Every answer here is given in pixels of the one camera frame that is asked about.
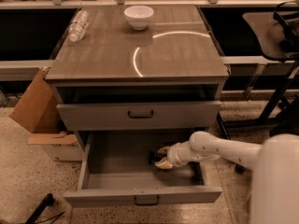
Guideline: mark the brown cardboard sheet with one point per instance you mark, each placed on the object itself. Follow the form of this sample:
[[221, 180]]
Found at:
[[36, 110]]

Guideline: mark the black rxbar chocolate bar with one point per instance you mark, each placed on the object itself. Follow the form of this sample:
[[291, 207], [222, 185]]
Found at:
[[154, 157]]

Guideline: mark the open middle drawer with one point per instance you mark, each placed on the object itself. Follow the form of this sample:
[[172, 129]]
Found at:
[[116, 171]]

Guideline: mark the white cardboard box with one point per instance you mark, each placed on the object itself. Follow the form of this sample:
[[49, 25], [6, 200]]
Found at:
[[61, 146]]

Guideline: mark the white ceramic bowl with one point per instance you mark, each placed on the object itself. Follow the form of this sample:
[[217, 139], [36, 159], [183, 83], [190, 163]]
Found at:
[[139, 17]]

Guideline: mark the clear plastic water bottle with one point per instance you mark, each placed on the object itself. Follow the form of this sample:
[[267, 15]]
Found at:
[[78, 26]]

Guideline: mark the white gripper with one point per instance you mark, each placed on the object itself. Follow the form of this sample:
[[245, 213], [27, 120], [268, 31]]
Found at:
[[176, 156]]

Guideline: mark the grey drawer cabinet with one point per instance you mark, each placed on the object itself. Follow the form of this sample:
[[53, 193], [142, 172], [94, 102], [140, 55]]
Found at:
[[173, 60]]

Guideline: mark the black stand leg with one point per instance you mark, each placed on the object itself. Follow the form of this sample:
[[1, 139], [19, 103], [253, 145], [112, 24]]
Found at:
[[47, 201]]

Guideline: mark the closed top drawer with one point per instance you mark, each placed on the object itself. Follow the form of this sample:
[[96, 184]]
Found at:
[[138, 116]]

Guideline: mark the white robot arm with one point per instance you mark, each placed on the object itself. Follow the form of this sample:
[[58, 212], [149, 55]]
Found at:
[[274, 165]]

